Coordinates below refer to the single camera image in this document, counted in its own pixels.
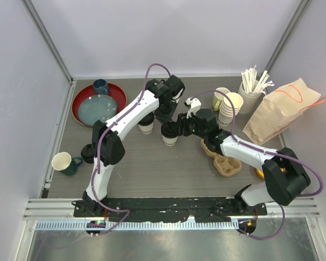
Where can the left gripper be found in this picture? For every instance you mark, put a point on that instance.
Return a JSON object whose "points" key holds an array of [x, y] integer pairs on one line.
{"points": [[164, 118]]}

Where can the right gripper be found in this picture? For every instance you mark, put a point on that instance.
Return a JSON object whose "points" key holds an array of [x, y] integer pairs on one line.
{"points": [[183, 123]]}

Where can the black cup lid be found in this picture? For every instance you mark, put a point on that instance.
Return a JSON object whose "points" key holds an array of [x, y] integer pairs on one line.
{"points": [[147, 120], [168, 133]]}

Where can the white paper cup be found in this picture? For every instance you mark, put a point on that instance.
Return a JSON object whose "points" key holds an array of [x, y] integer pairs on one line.
{"points": [[146, 128], [170, 141]]}

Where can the cardboard cup carrier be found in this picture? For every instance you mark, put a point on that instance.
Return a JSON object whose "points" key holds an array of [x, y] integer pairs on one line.
{"points": [[226, 166]]}

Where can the brown paper bag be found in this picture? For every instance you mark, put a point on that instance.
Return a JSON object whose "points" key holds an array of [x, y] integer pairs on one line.
{"points": [[279, 109]]}

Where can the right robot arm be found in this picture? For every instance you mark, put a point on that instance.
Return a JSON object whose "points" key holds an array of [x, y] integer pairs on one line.
{"points": [[285, 178]]}

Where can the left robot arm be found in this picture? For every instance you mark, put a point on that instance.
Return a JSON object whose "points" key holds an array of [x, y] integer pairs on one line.
{"points": [[108, 149]]}

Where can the yellow-green mug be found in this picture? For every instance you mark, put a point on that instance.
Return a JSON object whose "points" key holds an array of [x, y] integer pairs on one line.
{"points": [[217, 98]]}

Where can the stack of paper cups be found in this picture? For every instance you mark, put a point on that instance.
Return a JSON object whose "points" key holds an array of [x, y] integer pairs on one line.
{"points": [[230, 106]]}

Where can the red round tray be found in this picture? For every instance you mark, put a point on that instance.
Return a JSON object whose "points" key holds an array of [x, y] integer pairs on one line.
{"points": [[114, 91]]}

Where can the dark blue mug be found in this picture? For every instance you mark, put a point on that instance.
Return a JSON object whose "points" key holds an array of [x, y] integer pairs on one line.
{"points": [[101, 87]]}

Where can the white straw holder cup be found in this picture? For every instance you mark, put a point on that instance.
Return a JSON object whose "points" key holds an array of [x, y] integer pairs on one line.
{"points": [[249, 99]]}

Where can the blue ceramic plate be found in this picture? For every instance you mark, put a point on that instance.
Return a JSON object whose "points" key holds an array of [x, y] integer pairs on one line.
{"points": [[97, 107]]}

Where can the bundle of wrapped straws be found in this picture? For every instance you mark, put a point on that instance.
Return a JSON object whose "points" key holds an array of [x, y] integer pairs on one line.
{"points": [[253, 83]]}

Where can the stack of black lids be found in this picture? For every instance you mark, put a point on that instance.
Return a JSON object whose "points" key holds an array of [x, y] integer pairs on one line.
{"points": [[87, 154]]}

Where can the orange bowl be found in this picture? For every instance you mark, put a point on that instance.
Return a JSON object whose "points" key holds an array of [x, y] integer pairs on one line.
{"points": [[260, 173]]}

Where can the teal mug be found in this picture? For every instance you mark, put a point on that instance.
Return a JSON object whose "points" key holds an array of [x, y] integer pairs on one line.
{"points": [[64, 163]]}

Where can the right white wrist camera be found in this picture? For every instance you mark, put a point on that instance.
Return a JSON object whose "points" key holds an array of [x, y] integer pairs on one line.
{"points": [[193, 105]]}

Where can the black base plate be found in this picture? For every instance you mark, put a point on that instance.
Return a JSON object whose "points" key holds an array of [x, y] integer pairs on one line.
{"points": [[175, 209]]}

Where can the aluminium rail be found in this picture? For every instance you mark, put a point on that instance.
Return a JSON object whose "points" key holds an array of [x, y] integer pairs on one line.
{"points": [[69, 214]]}

